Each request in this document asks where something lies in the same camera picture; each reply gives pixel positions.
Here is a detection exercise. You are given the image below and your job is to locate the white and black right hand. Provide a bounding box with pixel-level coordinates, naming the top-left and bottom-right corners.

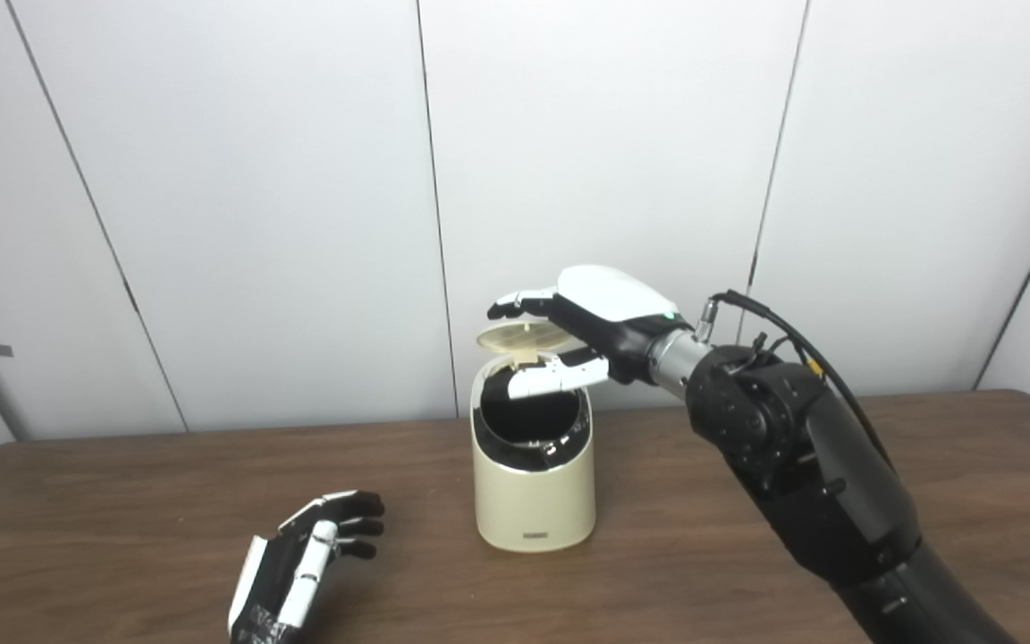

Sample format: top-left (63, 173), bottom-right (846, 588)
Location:
top-left (487, 265), bottom-right (693, 401)

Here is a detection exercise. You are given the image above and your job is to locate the cream-colored bin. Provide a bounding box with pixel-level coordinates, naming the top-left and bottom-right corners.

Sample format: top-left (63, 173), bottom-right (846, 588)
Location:
top-left (471, 353), bottom-right (596, 553)

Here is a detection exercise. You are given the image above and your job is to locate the round cream bin lid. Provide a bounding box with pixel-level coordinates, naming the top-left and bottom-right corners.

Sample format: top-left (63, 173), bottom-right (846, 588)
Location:
top-left (476, 320), bottom-right (574, 366)

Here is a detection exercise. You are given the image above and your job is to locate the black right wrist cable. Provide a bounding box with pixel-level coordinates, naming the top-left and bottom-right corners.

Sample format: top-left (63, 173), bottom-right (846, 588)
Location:
top-left (698, 289), bottom-right (891, 466)

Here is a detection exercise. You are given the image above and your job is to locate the white and black left hand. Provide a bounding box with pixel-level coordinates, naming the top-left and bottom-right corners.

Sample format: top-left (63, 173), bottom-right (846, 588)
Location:
top-left (227, 490), bottom-right (385, 644)

